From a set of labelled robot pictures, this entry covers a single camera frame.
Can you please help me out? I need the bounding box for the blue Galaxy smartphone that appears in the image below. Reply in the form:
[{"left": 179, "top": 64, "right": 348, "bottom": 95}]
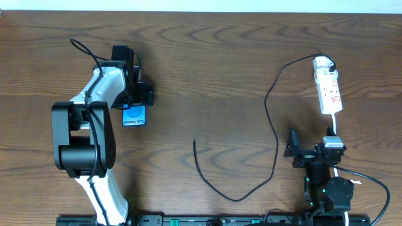
[{"left": 122, "top": 106, "right": 146, "bottom": 127}]

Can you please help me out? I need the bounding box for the black charging cable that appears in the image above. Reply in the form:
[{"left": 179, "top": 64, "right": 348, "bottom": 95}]
[{"left": 192, "top": 53, "right": 337, "bottom": 203}]

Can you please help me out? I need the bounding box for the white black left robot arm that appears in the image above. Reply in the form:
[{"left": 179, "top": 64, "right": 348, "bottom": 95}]
[{"left": 51, "top": 39, "right": 154, "bottom": 225}]

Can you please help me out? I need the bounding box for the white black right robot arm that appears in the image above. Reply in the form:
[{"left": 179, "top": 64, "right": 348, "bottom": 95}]
[{"left": 283, "top": 127, "right": 354, "bottom": 223}]

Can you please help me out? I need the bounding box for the white USB charger adapter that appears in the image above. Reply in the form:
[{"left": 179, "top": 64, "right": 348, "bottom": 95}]
[{"left": 313, "top": 56, "right": 338, "bottom": 82}]

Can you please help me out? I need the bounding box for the white power strip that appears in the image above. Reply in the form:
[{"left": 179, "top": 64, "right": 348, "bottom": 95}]
[{"left": 314, "top": 68, "right": 343, "bottom": 115}]

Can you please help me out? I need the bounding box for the white power strip cord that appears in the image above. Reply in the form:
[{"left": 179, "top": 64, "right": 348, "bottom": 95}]
[{"left": 331, "top": 113, "right": 350, "bottom": 226}]

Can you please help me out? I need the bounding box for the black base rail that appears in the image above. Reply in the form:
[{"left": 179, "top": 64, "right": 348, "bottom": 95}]
[{"left": 56, "top": 214, "right": 371, "bottom": 226}]

